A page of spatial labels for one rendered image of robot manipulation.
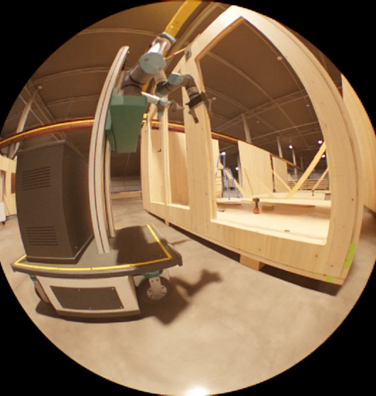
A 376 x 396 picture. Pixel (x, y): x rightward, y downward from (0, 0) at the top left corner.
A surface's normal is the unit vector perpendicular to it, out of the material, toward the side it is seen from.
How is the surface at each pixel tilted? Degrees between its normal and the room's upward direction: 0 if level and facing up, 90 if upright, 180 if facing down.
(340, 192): 90
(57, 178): 90
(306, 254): 90
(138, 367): 0
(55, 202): 90
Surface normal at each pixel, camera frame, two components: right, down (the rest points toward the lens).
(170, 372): -0.06, -1.00
